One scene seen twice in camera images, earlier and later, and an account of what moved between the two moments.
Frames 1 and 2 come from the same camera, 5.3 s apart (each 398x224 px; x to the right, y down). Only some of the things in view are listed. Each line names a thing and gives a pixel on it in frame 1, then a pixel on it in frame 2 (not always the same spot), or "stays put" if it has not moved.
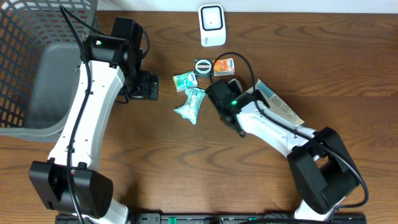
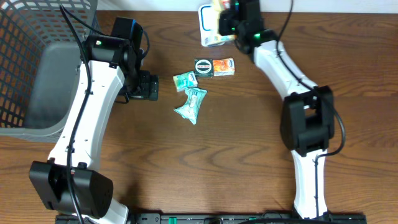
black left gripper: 148,87 stays put
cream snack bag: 276,103 → 221,5
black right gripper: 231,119 → 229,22
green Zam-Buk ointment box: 203,68 stays put
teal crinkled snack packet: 194,96 stays put
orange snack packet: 224,66 stays put
